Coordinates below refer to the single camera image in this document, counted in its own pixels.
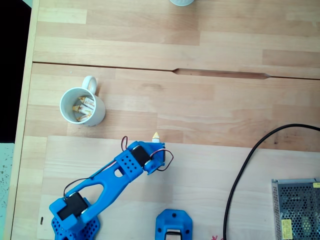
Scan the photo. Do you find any white ceramic mug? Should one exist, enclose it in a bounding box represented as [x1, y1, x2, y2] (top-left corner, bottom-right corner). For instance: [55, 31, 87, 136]
[59, 75, 107, 128]

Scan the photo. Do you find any light wooden board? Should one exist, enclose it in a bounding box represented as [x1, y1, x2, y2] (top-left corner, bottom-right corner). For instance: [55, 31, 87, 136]
[37, 135, 320, 240]

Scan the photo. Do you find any perforated metal power supply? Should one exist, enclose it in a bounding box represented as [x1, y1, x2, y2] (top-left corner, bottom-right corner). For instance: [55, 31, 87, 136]
[271, 177, 320, 240]

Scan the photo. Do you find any white round object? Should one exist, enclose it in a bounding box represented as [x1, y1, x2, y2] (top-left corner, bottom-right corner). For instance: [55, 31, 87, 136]
[169, 0, 196, 7]

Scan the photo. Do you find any gripper servo wire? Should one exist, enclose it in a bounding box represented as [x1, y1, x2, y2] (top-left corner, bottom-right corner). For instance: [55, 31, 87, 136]
[150, 148, 175, 173]

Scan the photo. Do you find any blue printed post base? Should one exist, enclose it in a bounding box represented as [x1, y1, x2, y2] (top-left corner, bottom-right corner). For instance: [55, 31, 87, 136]
[155, 209, 194, 240]

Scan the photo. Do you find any upper arm servo wire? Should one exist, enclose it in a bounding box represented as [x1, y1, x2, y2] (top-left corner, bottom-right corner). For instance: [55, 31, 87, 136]
[62, 160, 120, 200]

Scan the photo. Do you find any thick black cable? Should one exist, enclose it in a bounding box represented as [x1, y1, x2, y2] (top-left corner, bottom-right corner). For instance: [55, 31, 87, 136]
[223, 123, 320, 240]

